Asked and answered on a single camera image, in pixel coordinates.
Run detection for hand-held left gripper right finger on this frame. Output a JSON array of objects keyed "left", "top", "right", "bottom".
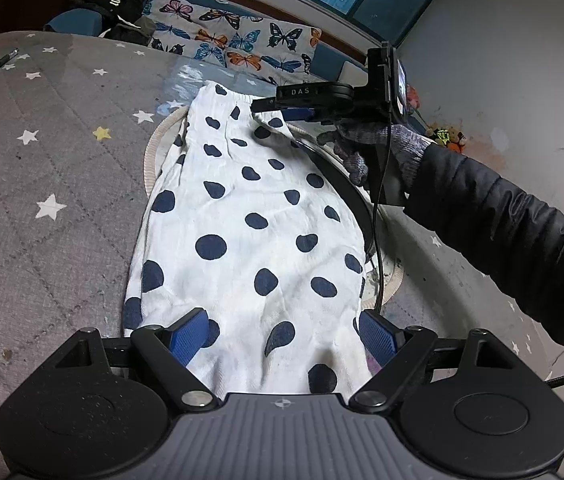
[{"left": 348, "top": 310, "right": 515, "bottom": 413}]

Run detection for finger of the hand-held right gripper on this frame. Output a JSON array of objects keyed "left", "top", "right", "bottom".
[{"left": 251, "top": 97, "right": 324, "bottom": 123}]

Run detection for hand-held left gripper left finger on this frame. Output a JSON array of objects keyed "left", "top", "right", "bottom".
[{"left": 54, "top": 307, "right": 218, "bottom": 412}]

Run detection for white polka dot pants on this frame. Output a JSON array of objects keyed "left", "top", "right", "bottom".
[{"left": 122, "top": 81, "right": 388, "bottom": 395}]

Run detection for person's right forearm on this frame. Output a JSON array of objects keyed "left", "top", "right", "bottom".
[{"left": 402, "top": 142, "right": 564, "bottom": 363}]

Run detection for person's right hand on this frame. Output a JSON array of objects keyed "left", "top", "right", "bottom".
[{"left": 318, "top": 121, "right": 433, "bottom": 188}]

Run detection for butterfly print pillow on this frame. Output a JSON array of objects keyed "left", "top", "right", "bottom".
[
  {"left": 141, "top": 0, "right": 263, "bottom": 68},
  {"left": 224, "top": 20, "right": 323, "bottom": 83}
]

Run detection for small orange plush toy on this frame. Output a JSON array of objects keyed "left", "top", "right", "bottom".
[{"left": 424, "top": 127, "right": 468, "bottom": 153}]

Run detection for grey star tablecloth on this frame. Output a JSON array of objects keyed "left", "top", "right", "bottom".
[{"left": 0, "top": 30, "right": 564, "bottom": 480}]

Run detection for dark grey garment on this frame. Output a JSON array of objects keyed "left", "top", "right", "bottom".
[{"left": 99, "top": 15, "right": 158, "bottom": 48}]

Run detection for thin black cable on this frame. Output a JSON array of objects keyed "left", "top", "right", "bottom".
[{"left": 361, "top": 105, "right": 399, "bottom": 317}]

